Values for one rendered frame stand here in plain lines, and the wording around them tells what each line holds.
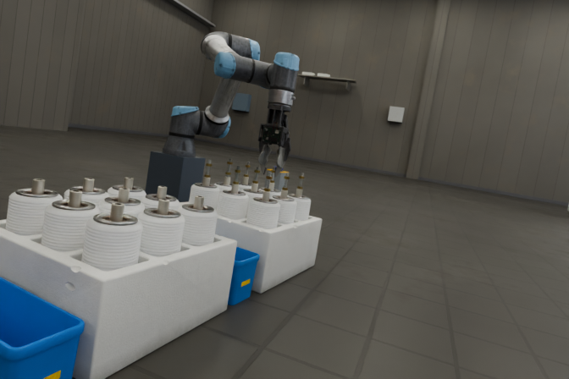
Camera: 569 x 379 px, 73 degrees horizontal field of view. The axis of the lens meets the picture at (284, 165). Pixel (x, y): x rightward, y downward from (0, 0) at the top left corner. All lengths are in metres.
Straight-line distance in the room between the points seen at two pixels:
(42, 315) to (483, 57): 10.90
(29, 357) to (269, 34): 11.86
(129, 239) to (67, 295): 0.13
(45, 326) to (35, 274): 0.11
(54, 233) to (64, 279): 0.11
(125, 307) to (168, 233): 0.16
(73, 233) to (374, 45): 10.80
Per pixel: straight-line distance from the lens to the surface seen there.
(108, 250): 0.75
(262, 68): 1.23
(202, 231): 0.92
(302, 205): 1.37
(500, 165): 10.93
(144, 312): 0.80
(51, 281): 0.80
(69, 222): 0.83
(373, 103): 10.99
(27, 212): 0.93
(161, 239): 0.83
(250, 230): 1.15
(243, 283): 1.08
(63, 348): 0.71
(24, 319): 0.83
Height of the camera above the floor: 0.44
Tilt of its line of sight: 4 degrees down
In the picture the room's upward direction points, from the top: 9 degrees clockwise
